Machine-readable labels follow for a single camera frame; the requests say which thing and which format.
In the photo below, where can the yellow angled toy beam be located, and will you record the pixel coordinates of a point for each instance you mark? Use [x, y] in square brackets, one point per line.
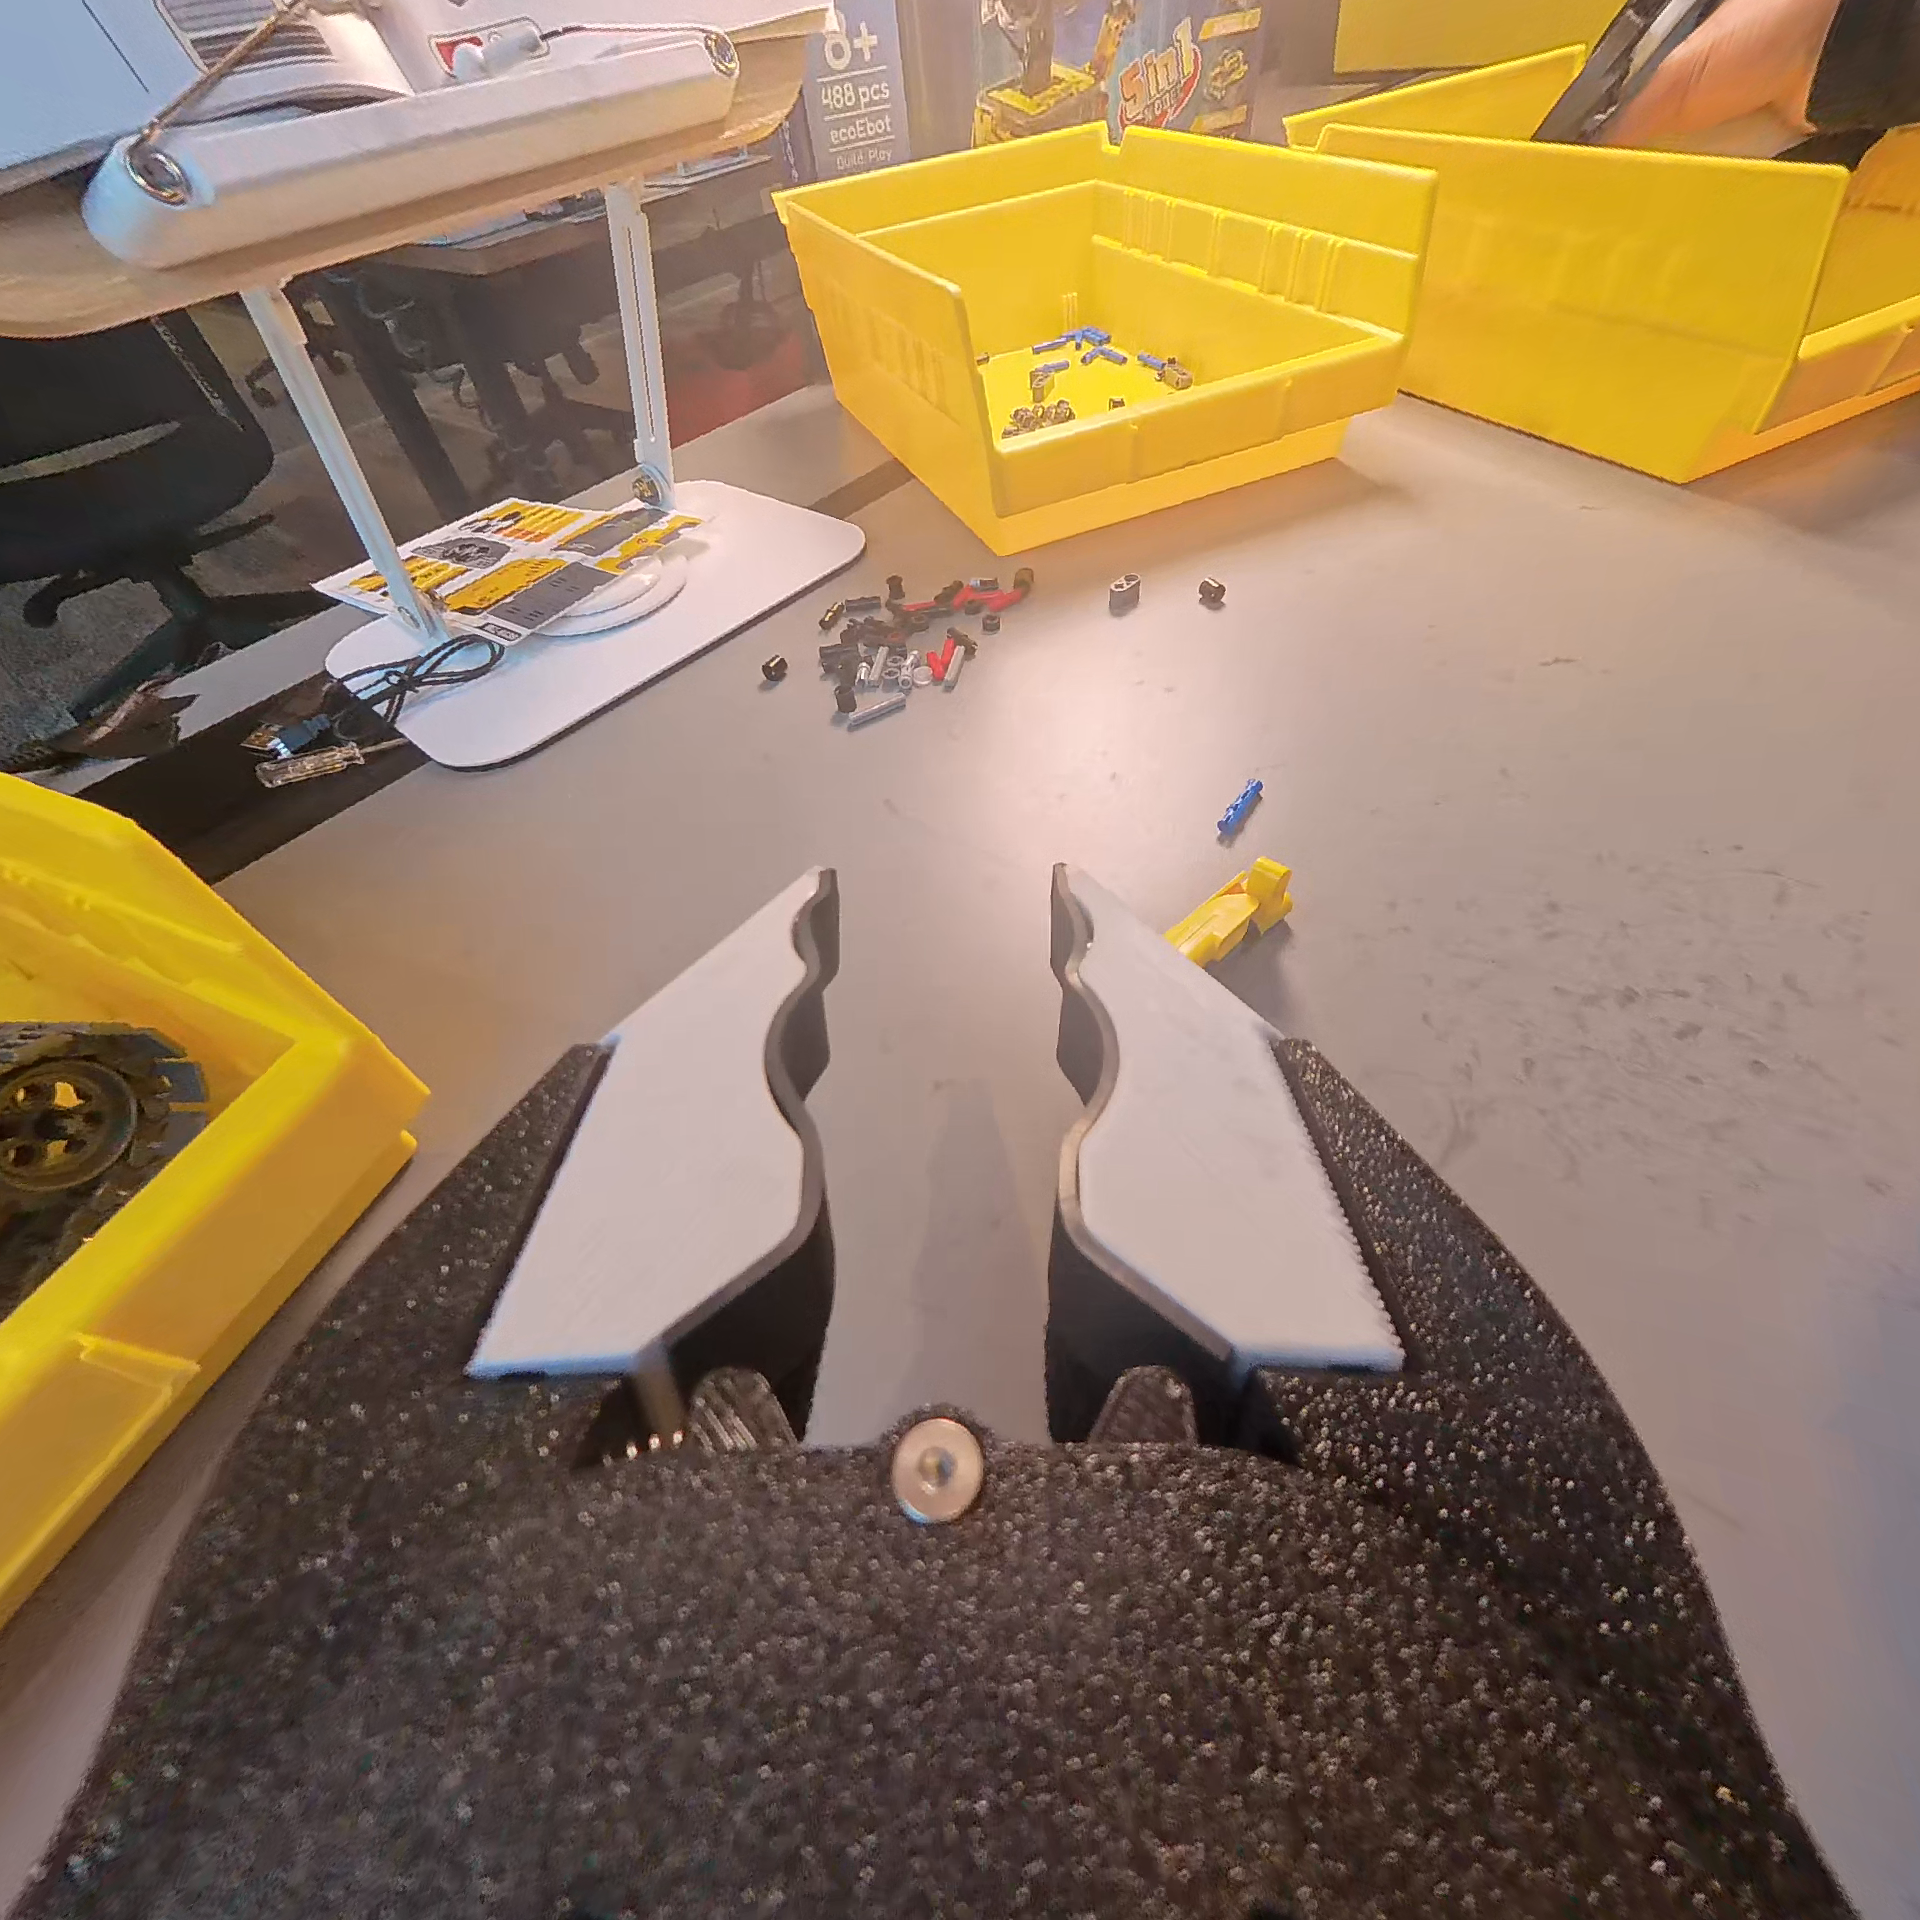
[1236, 909]

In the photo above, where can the yellow tracked toy vehicle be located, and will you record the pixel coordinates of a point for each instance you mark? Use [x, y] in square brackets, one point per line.
[76, 1138]

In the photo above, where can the blue toy pin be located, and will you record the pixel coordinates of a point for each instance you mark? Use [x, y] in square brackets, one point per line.
[1240, 804]

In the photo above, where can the printed sticker sheet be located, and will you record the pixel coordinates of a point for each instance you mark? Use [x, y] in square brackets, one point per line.
[512, 565]

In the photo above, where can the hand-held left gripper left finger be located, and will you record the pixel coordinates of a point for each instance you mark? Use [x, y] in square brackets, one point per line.
[659, 1203]

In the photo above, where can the yellow bin with parts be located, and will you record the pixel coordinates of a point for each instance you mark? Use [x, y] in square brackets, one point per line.
[899, 345]

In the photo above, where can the pile of small toy parts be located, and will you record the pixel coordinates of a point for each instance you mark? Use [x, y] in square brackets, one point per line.
[913, 641]

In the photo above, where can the white book stand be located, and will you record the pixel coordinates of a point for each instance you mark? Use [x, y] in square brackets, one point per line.
[406, 127]

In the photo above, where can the person's right hand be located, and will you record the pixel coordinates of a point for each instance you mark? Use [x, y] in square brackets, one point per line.
[1743, 60]

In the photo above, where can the yellow bin with toy vehicle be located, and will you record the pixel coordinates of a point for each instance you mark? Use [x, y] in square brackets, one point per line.
[227, 1094]

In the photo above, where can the empty yellow storage bin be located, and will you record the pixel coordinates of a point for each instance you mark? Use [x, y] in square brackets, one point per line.
[1619, 302]

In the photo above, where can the toy kit cardboard box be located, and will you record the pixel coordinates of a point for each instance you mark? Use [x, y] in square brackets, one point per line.
[899, 76]

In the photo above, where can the blue black bricks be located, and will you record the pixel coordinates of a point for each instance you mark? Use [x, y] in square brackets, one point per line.
[1081, 373]

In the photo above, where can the open instruction booklet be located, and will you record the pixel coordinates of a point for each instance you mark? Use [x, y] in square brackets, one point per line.
[178, 47]

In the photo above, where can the white rounded board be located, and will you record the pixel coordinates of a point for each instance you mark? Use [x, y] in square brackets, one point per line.
[724, 600]

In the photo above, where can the black office chair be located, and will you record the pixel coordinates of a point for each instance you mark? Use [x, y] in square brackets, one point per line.
[105, 483]

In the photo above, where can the red crate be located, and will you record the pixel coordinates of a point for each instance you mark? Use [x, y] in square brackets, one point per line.
[724, 373]

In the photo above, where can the person's right forearm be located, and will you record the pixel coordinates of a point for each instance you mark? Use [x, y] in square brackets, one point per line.
[1868, 60]

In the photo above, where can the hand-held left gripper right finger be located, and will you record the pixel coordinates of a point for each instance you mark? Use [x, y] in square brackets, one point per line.
[1232, 1203]

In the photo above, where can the grey desk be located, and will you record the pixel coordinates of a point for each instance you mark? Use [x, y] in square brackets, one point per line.
[1502, 896]

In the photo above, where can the far yellow bin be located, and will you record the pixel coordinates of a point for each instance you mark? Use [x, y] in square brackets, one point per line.
[1472, 38]

